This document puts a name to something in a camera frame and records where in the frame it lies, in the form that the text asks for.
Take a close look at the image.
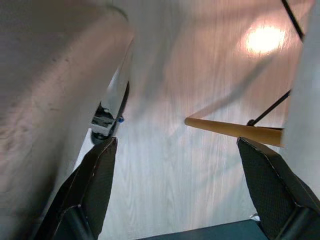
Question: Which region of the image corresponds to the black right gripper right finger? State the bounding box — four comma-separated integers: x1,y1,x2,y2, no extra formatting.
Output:
236,136,320,240

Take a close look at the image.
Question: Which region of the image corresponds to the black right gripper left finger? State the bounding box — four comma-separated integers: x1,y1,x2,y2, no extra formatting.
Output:
32,136,118,240

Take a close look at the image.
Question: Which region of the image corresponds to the wooden chair leg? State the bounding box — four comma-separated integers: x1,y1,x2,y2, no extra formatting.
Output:
184,118,285,149

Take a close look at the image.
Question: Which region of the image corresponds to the black metal chair strut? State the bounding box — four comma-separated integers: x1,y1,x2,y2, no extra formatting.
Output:
280,0,306,41
246,89,292,127

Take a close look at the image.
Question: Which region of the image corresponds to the white chair seat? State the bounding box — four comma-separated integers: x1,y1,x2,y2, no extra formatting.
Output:
283,0,320,157

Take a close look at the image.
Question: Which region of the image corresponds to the white black robot right foot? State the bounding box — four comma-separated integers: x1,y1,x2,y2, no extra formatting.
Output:
74,62,131,171

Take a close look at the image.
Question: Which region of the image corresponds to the grey robot right leg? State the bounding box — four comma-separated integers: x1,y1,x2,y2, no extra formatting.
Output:
0,0,137,240

